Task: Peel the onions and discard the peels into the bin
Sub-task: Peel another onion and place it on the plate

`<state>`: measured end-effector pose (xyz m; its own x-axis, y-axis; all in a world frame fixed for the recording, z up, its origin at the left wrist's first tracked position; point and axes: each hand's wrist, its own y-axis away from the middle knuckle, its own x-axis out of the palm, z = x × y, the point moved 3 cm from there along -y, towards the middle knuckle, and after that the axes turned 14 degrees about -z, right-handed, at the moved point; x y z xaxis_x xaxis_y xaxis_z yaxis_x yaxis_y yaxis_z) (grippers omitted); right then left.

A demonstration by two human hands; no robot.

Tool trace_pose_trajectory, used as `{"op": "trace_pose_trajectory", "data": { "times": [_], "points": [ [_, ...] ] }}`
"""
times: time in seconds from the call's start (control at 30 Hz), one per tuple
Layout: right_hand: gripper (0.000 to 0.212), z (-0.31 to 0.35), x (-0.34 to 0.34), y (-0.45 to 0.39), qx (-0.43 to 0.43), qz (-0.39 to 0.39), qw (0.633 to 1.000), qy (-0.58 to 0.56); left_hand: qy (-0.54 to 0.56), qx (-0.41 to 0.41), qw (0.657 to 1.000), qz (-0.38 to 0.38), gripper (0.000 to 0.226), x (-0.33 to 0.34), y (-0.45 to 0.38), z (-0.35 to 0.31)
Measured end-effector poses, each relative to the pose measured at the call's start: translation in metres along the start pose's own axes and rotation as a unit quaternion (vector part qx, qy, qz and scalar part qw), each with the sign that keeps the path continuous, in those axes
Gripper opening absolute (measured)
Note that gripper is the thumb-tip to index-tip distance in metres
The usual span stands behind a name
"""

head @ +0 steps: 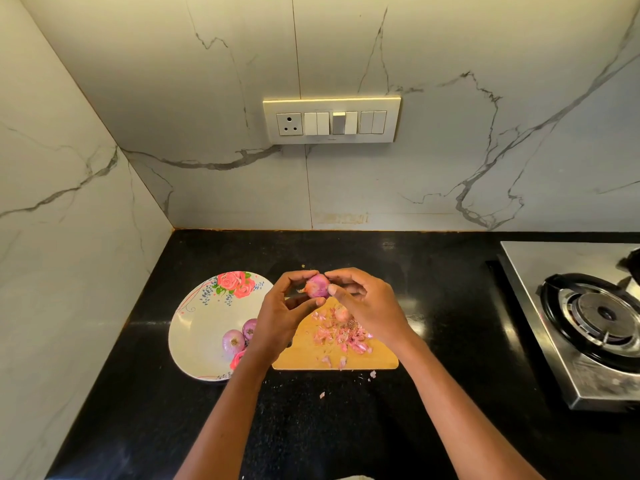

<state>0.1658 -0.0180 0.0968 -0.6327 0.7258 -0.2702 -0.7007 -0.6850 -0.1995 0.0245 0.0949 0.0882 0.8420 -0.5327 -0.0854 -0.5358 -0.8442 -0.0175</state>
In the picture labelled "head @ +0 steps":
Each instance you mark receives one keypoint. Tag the white wall switch panel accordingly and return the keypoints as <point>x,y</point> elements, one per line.
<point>332,120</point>

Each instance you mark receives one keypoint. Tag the person's left hand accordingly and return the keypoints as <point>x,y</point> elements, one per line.
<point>275,320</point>

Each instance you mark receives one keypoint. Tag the pile of onion peels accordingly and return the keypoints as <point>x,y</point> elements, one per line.
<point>345,338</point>

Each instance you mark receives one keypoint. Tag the small pink onion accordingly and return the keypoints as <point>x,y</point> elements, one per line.
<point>233,343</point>
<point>317,286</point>
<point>342,315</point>
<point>249,329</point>

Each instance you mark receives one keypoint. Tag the person's right hand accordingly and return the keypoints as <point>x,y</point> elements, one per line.
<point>380,310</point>

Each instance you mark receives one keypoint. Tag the person's right forearm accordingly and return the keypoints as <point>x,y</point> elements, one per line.
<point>465,420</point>

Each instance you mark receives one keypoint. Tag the black stone countertop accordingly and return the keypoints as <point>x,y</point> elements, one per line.
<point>460,275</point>

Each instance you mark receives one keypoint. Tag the black stove burner grate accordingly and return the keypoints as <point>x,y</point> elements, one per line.
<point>591,319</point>
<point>633,266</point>

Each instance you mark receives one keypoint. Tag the white floral plate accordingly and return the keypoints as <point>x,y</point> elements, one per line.
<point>198,327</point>

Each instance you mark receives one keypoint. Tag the beige striped garment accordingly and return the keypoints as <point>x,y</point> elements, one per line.
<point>355,478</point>

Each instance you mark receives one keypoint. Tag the wooden cutting board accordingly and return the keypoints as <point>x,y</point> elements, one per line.
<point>295,360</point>

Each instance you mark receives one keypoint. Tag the stainless steel gas stove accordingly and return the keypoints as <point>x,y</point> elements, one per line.
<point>525,275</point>

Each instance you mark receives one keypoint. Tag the person's left forearm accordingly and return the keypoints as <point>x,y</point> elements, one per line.
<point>222,427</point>

